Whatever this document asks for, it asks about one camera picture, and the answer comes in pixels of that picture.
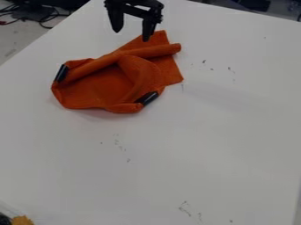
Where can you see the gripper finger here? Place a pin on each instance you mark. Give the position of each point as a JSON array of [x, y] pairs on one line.
[[116, 21], [148, 29]]

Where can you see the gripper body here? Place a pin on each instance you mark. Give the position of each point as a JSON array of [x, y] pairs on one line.
[[135, 8]]

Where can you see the orange cloth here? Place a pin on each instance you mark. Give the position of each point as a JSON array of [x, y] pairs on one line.
[[117, 76]]

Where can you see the yellow cloth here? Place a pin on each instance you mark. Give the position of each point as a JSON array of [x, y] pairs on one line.
[[22, 220]]

